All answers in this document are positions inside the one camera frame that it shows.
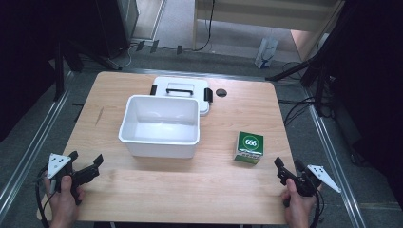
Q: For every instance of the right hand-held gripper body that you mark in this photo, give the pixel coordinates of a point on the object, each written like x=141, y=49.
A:
x=304, y=183

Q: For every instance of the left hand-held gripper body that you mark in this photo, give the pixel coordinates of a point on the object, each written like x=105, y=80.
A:
x=57, y=164

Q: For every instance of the green and white carton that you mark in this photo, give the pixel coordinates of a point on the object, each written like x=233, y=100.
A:
x=249, y=147

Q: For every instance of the white plastic storage box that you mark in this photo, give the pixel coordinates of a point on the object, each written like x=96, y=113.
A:
x=160, y=126

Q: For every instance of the person's right hand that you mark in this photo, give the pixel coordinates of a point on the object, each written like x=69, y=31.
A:
x=298, y=207

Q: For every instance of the person's left hand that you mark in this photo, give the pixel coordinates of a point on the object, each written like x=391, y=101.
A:
x=63, y=205

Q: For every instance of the black metal stand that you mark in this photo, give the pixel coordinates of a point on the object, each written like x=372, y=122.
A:
x=59, y=69

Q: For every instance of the round black table grommet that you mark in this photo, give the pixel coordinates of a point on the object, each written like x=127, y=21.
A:
x=221, y=92

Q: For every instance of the black tripod stand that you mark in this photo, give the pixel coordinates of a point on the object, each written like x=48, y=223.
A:
x=316, y=68

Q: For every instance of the white paper bag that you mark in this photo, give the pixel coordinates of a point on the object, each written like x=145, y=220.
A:
x=266, y=53

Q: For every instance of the dark cabinet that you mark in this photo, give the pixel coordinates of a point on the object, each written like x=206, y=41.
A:
x=117, y=25

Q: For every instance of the light wooden furniture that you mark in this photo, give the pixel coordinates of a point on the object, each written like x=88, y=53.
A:
x=263, y=14

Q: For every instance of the metal floor rail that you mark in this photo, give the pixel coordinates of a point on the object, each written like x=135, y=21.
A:
x=335, y=164
x=28, y=152

